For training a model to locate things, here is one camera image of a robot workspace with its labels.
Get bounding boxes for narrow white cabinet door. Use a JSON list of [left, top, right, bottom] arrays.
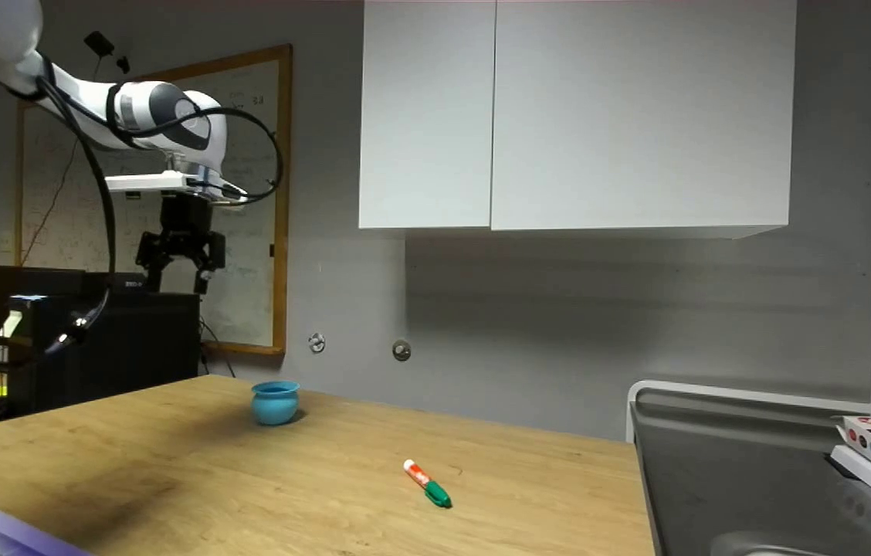
[[354, 0, 498, 231]]

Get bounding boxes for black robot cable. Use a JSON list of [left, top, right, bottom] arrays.
[[0, 55, 288, 378]]

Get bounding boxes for small blue container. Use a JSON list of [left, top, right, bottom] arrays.
[[247, 380, 307, 429]]

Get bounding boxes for black wall camera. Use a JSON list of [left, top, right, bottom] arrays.
[[81, 29, 137, 77]]

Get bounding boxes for wide white cabinet door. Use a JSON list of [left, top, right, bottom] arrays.
[[489, 0, 801, 233]]

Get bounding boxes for wood framed whiteboard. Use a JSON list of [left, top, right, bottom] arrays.
[[13, 42, 297, 365]]

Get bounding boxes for black box printer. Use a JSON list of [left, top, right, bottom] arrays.
[[4, 290, 204, 409]]

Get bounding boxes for green orange white marker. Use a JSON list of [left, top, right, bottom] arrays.
[[402, 456, 454, 511]]

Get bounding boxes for black tripod legs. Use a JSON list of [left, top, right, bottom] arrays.
[[196, 317, 238, 380]]

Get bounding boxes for black monitor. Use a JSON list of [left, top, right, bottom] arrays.
[[0, 261, 150, 349]]

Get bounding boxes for metal sink counter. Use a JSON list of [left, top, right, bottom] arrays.
[[625, 378, 871, 556]]

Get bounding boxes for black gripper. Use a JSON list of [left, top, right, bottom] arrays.
[[134, 190, 228, 299]]

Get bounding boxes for white tag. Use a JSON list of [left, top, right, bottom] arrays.
[[0, 304, 28, 343]]

